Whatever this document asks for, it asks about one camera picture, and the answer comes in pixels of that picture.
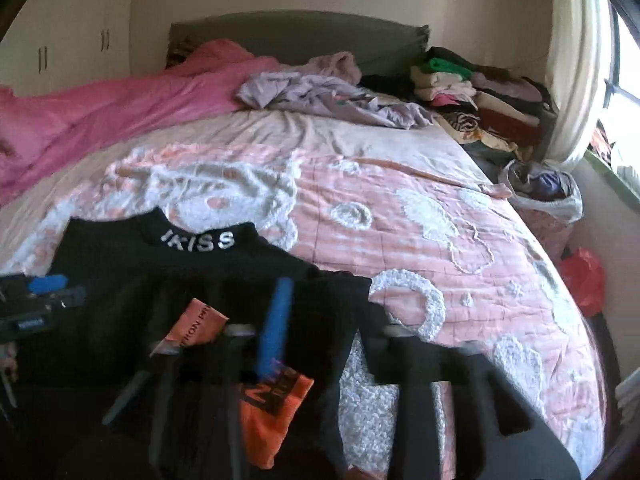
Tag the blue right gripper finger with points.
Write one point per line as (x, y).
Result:
(273, 335)

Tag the red plastic bag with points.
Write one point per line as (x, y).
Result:
(584, 276)

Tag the pink blanket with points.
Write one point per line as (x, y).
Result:
(42, 134)

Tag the pink white quilted bedspread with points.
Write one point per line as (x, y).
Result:
(447, 254)

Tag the cream wardrobe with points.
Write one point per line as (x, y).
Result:
(59, 44)

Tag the stack of folded clothes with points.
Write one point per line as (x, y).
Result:
(485, 107)

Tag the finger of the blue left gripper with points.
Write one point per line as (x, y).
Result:
(41, 285)

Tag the lilac crumpled garment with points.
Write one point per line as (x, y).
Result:
(330, 97)

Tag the white plastic bag with clothes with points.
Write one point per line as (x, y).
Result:
(542, 188)

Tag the cream curtain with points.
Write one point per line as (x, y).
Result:
(578, 65)

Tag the black IKISS sweater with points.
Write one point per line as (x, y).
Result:
(153, 377)

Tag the dark grey headboard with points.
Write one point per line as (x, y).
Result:
(380, 47)

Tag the mauve fuzzy garment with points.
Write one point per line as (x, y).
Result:
(339, 65)

